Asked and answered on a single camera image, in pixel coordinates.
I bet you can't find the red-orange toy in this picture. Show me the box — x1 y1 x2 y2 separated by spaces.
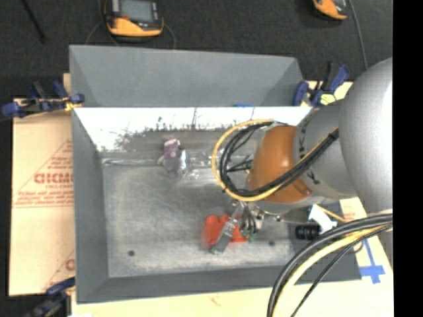
203 213 249 246

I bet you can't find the black cylinder on white bracket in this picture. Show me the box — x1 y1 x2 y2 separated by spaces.
295 205 338 241

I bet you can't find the grey metal bin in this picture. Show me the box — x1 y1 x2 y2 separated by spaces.
68 44 362 303

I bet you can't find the brown cardboard board red print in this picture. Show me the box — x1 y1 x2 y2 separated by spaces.
8 73 77 297

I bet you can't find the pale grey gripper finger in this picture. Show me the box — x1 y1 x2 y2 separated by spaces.
210 217 239 256

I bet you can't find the clear bottle with purple cap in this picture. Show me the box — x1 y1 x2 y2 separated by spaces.
157 138 190 179

